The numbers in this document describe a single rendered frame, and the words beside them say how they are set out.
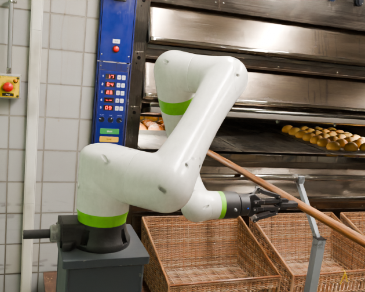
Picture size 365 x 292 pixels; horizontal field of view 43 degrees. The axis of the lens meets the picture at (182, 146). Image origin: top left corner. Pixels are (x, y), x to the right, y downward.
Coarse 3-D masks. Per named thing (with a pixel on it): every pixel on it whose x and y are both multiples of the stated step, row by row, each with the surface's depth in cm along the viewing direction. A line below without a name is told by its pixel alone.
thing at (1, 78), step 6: (0, 78) 194; (6, 78) 195; (12, 78) 196; (18, 78) 196; (0, 84) 195; (12, 84) 196; (18, 84) 197; (0, 90) 195; (12, 90) 197; (18, 90) 198; (0, 96) 196; (6, 96) 197; (12, 96) 198; (18, 96) 198
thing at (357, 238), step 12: (216, 156) 226; (240, 168) 206; (252, 180) 196; (264, 180) 190; (276, 192) 179; (300, 204) 166; (312, 216) 160; (324, 216) 155; (336, 228) 149; (348, 228) 146; (360, 240) 140
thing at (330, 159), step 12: (228, 156) 246; (240, 156) 248; (252, 156) 250; (264, 156) 253; (276, 156) 255; (288, 156) 258; (300, 156) 260; (312, 156) 263; (324, 156) 266; (336, 156) 269; (348, 156) 273; (360, 156) 277
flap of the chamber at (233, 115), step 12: (144, 108) 220; (156, 108) 212; (264, 120) 245; (276, 120) 240; (288, 120) 235; (300, 120) 238; (312, 120) 240; (324, 120) 243; (336, 120) 245; (348, 120) 248; (360, 120) 250
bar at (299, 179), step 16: (208, 176) 202; (224, 176) 205; (240, 176) 208; (272, 176) 213; (288, 176) 216; (304, 176) 219; (320, 176) 222; (336, 176) 225; (352, 176) 229; (304, 192) 216; (320, 240) 202; (320, 256) 204; (304, 288) 210
